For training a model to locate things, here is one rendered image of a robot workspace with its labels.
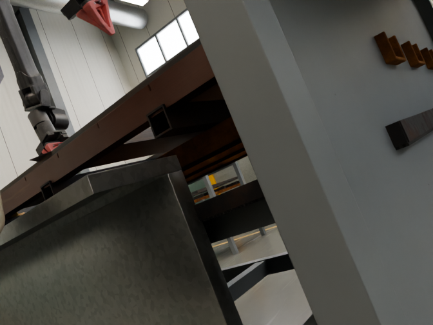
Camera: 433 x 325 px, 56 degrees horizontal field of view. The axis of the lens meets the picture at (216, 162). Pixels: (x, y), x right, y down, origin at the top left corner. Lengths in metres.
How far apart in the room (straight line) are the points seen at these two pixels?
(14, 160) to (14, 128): 0.77
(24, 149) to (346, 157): 9.36
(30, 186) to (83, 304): 0.35
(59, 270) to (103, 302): 0.17
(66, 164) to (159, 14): 11.10
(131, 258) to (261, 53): 0.66
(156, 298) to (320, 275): 0.61
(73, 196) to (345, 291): 0.49
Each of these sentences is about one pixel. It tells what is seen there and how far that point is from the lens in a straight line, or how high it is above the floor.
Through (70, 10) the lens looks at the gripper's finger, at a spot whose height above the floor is 1.05.
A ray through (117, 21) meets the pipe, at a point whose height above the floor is 5.77.
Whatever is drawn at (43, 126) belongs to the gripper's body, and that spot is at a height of 0.99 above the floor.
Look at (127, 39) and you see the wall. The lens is 12.80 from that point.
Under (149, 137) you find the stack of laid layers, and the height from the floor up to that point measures 0.82.
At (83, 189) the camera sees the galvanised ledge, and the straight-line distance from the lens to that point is 0.64.
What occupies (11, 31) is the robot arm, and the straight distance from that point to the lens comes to 1.43.
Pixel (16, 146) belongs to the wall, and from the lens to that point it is 9.59.
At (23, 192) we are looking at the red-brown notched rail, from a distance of 1.23.
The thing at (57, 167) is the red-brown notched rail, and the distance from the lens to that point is 1.07.
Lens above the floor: 0.57
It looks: 5 degrees up
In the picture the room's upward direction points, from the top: 22 degrees counter-clockwise
